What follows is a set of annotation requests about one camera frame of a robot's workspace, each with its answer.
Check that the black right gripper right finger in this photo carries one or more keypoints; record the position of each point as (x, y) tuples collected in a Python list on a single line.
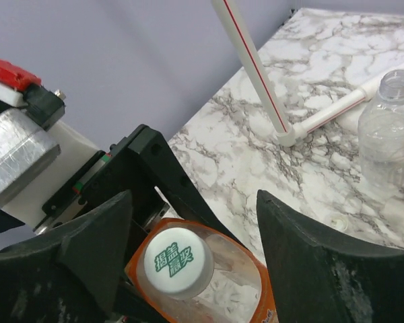
[(319, 274)]

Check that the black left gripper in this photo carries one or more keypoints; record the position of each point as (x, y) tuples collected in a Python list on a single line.
[(137, 163)]

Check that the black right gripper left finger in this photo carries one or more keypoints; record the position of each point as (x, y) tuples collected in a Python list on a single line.
[(70, 273)]

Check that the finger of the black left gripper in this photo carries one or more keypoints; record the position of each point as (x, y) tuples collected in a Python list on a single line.
[(130, 306)]

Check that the orange label squat bottle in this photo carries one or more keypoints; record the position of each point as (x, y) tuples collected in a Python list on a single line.
[(239, 291)]

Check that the white green-print bottle cap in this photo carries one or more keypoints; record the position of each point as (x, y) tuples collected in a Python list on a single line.
[(178, 263)]

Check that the clear plastic bottle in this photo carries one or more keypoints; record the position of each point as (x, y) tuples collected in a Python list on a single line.
[(381, 135)]

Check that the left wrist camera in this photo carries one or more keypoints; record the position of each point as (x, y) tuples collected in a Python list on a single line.
[(44, 163)]

